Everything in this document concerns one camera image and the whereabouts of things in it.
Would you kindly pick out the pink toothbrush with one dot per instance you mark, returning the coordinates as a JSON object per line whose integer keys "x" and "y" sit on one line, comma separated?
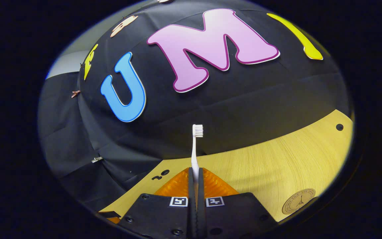
{"x": 195, "y": 156}

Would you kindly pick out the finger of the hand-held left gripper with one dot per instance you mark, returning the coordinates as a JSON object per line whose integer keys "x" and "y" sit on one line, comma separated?
{"x": 111, "y": 215}

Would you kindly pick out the white cloth clip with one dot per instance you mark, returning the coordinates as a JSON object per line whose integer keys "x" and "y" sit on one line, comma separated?
{"x": 97, "y": 159}

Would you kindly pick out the wooden desktop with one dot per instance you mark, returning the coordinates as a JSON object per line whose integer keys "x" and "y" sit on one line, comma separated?
{"x": 277, "y": 159}

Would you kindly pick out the round brown coaster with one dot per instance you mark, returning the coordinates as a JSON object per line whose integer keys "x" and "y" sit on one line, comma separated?
{"x": 298, "y": 201}

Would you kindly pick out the red cloth clip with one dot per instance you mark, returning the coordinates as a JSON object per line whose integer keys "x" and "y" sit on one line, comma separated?
{"x": 75, "y": 94}

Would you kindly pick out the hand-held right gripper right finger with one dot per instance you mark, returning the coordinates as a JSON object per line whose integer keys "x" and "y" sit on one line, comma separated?
{"x": 237, "y": 215}

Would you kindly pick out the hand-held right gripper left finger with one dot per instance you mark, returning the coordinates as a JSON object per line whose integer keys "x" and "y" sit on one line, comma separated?
{"x": 158, "y": 215}

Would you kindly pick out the black backdrop cloth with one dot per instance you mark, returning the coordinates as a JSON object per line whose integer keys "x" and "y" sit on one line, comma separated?
{"x": 244, "y": 99}

